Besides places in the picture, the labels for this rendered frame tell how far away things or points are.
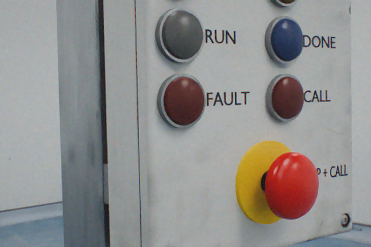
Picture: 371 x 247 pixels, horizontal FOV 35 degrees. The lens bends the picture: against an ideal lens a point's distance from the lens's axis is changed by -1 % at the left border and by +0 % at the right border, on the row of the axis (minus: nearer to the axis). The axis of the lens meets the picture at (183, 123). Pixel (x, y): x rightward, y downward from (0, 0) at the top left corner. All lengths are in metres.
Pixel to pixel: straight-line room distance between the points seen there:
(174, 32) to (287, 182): 0.11
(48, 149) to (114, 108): 4.23
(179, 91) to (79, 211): 0.13
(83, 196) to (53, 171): 4.22
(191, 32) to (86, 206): 0.14
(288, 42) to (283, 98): 0.03
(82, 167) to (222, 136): 0.10
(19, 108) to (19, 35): 0.54
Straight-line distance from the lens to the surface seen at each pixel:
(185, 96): 0.32
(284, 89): 0.37
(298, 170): 0.35
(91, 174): 0.38
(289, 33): 0.37
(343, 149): 0.42
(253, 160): 0.36
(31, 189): 4.54
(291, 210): 0.35
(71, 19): 0.40
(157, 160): 0.32
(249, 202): 0.36
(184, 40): 0.32
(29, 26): 4.53
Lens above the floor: 0.92
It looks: 3 degrees down
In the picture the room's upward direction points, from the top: 1 degrees counter-clockwise
